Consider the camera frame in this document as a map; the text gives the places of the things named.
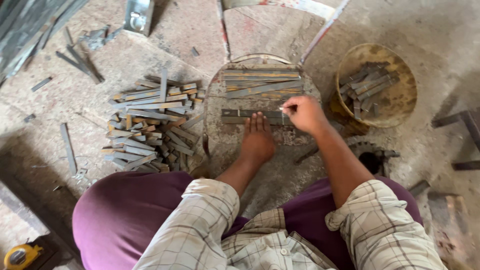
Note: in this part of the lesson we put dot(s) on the dirty yellow plastic bucket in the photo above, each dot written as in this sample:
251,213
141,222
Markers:
397,101

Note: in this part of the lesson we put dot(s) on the white painted metal frame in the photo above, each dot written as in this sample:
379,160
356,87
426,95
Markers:
318,9

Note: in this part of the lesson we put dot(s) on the stack of yellow-marked metal strips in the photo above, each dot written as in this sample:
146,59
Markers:
262,84

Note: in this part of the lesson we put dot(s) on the dark metal bar frame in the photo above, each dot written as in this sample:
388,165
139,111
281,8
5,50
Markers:
470,123

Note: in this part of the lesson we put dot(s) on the heap of grey metal scraps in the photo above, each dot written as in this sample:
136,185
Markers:
97,37

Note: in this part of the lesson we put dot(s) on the purple trousers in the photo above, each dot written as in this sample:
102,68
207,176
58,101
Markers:
123,217

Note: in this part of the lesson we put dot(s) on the heap of bucket metal strips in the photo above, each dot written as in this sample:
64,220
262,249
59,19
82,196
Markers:
369,86

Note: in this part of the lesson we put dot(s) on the yellow tape measure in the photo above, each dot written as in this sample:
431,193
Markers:
18,257

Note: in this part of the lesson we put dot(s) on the grey metal box part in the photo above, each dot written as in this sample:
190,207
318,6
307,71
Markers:
138,17

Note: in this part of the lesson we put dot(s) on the small dark metal block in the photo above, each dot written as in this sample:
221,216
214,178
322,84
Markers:
419,187

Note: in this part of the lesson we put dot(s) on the grey metal strip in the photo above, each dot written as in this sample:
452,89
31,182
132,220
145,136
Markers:
234,113

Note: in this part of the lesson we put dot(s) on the bundle of long dark bars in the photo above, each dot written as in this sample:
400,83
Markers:
80,62

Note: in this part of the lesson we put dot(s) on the rusty metal gear wheel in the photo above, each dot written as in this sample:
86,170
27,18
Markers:
371,150

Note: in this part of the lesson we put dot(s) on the dark metal rod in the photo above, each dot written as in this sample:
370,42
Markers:
305,155

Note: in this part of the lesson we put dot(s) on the person's right fingers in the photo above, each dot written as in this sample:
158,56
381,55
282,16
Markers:
291,109

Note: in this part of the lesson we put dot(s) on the short grey metal offcut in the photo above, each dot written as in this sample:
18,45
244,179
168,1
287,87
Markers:
41,84

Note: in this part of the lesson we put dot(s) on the checked beige shirt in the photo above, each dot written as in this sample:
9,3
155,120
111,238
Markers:
210,232

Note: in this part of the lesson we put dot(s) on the person's left hand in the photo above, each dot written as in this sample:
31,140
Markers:
257,144

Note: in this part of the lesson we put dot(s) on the long grey metal offcut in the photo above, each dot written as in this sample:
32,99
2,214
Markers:
68,148

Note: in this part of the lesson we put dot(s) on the pile of cut metal strips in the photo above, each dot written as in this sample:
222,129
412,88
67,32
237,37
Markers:
150,123

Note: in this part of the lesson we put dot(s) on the heap of long metal sheets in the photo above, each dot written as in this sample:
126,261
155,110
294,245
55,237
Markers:
22,26

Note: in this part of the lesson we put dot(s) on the round rusty metal stool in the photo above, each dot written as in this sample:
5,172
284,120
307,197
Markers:
225,97

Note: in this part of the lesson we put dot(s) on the tiny grey metal piece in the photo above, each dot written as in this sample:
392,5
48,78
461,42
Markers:
29,117
195,51

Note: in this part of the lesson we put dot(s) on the person's right hand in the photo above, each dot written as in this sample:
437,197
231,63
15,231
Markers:
308,114

